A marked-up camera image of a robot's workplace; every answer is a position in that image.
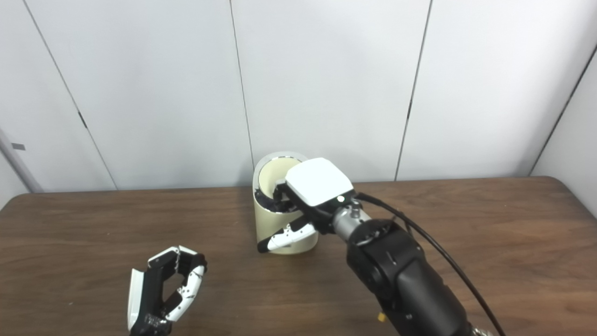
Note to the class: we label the cream-colored bin with lid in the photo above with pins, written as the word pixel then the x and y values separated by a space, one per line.
pixel 268 224

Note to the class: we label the grey wall corner post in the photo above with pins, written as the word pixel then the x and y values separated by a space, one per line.
pixel 18 163

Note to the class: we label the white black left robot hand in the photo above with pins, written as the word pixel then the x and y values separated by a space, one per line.
pixel 151 294

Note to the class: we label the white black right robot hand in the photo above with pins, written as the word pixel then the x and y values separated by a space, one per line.
pixel 317 182

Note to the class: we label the small grey tag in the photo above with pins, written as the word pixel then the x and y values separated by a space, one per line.
pixel 18 146

